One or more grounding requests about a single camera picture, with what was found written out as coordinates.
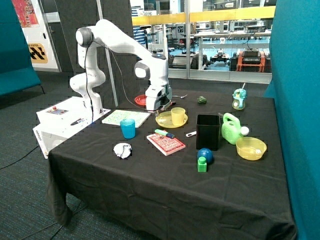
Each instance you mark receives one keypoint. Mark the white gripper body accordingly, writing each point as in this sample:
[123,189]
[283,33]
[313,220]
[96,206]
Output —
[158,97]

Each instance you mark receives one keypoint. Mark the green toy block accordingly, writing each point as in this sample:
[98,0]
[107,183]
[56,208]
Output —
[201,164]

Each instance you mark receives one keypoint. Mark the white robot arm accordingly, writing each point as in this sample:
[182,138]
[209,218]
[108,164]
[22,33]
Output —
[151,66]

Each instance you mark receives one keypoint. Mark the blue plastic cup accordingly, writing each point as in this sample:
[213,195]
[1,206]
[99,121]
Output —
[128,128]

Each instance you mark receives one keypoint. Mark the blue ball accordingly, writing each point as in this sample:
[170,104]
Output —
[207,154]

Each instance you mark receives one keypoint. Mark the yellow black warning sign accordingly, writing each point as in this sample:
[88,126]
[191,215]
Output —
[37,53]

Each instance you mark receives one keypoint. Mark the green toy pepper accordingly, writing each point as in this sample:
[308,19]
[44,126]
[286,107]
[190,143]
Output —
[201,100]

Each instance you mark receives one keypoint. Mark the teal sofa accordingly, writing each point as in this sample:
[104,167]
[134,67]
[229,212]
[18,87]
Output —
[16,70]

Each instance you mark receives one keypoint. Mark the black tablecloth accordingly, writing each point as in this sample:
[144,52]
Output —
[166,196]

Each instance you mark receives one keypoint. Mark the green marbled composition notebook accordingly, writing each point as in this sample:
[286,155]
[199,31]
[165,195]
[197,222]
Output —
[118,115]

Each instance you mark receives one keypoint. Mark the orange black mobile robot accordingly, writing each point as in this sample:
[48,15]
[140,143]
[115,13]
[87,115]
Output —
[251,60]

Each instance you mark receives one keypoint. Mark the green toy watering can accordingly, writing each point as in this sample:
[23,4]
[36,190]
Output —
[232,130]

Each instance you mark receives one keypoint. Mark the red wall poster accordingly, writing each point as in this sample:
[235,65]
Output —
[26,13]

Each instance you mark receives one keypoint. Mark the teal kids sippy bottle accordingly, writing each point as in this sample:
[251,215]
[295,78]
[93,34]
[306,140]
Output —
[239,97]

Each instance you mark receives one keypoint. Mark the silver metal fork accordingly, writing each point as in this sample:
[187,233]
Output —
[180,97]

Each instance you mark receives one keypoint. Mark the red paperback book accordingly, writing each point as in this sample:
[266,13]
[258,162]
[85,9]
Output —
[164,144]

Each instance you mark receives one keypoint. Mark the yellow plastic plate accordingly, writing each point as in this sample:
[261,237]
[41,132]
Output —
[164,120]

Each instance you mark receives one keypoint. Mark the yellow plastic bowl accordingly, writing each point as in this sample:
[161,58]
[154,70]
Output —
[250,148]

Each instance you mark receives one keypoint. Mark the green highlighter blue cap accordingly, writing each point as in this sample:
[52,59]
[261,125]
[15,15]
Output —
[164,133]

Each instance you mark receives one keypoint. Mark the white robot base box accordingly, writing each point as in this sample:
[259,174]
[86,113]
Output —
[55,122]

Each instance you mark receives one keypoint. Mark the black square container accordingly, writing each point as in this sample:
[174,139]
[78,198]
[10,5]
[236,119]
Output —
[208,132]

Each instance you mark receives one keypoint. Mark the crumpled white paper ball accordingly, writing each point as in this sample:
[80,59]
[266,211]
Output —
[123,150]

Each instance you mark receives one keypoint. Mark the black marker pen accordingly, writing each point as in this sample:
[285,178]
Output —
[78,121]

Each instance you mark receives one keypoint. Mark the red plastic plate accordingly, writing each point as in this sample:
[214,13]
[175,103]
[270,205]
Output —
[140,100]

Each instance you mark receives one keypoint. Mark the yellow plastic cup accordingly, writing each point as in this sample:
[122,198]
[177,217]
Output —
[177,115]

